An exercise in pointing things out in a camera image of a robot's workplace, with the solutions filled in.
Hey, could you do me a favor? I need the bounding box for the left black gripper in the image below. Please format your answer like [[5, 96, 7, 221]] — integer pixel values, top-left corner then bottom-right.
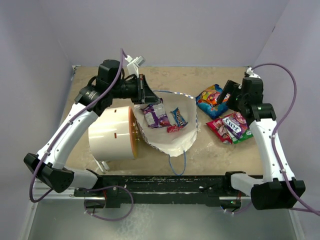
[[110, 74, 161, 105]]

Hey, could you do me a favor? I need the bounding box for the purple berries candy bag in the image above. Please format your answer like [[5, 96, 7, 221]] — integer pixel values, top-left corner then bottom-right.
[[140, 103, 171, 129]]

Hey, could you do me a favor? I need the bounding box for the orange snack bag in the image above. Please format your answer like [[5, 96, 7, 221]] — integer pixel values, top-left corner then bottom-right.
[[205, 92, 230, 106]]

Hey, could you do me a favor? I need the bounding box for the blue snack bag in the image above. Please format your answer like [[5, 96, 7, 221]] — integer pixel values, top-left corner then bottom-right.
[[196, 84, 228, 120]]

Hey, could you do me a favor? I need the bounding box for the pink candy bag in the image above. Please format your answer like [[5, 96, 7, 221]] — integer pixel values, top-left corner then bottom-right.
[[222, 112, 249, 139]]

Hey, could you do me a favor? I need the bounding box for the green snack bag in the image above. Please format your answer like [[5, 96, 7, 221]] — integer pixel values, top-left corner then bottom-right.
[[231, 128, 253, 144]]

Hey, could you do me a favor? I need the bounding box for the blue checkered paper bag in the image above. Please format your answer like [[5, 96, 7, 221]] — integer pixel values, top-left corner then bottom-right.
[[133, 89, 200, 176]]

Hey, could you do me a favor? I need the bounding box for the magenta red snack bag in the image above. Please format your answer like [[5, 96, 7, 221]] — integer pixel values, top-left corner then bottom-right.
[[206, 118, 233, 144]]

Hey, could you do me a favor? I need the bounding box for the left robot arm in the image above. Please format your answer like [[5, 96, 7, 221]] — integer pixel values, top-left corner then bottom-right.
[[23, 56, 160, 196]]

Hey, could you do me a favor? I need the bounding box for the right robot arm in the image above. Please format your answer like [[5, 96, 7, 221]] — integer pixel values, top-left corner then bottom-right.
[[217, 77, 306, 210]]

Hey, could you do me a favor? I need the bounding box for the small red snack bag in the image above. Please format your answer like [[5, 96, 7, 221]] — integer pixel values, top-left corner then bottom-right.
[[166, 125, 184, 133]]

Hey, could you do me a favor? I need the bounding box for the blue chocolate candy bag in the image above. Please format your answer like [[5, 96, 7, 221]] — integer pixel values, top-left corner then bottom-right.
[[171, 107, 188, 128]]

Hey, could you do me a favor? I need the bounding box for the white cylindrical container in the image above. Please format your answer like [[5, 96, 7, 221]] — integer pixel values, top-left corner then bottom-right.
[[88, 106, 138, 162]]

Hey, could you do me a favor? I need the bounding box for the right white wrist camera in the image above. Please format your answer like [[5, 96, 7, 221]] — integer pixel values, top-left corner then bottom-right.
[[244, 67, 261, 79]]

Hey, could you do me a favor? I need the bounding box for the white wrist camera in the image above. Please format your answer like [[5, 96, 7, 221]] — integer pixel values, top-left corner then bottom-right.
[[125, 55, 145, 77], [244, 67, 261, 79]]

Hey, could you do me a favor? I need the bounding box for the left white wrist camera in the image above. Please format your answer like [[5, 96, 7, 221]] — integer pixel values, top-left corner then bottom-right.
[[125, 55, 145, 77]]

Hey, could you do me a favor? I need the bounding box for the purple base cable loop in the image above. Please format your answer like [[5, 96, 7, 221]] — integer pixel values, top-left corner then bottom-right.
[[83, 186, 135, 222]]

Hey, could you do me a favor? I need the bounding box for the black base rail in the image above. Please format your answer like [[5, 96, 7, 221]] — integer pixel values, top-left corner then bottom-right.
[[43, 174, 278, 208]]

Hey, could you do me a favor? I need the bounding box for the aluminium frame rail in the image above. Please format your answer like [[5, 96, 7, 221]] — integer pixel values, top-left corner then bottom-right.
[[45, 173, 263, 206]]

